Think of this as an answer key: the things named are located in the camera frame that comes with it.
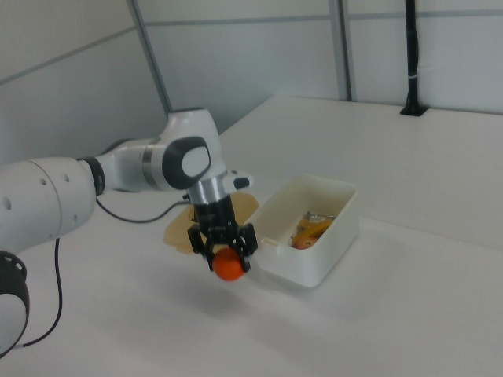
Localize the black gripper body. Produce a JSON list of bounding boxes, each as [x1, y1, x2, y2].
[[189, 196, 244, 241]]

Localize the orange fruit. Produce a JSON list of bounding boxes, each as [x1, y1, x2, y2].
[[213, 247, 245, 282]]

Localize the beige container lid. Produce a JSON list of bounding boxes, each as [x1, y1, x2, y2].
[[163, 191, 260, 255]]

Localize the grey partition post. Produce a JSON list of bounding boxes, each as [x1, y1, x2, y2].
[[329, 0, 357, 101], [128, 0, 174, 115]]

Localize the large yellow C-clamp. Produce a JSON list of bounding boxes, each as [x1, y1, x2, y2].
[[292, 210, 340, 241]]

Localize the black pole with base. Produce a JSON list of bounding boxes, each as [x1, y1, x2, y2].
[[399, 0, 428, 117]]

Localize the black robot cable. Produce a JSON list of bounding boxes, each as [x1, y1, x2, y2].
[[15, 196, 194, 349]]

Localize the white plastic container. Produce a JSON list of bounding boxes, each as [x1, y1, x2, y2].
[[246, 174, 359, 291]]

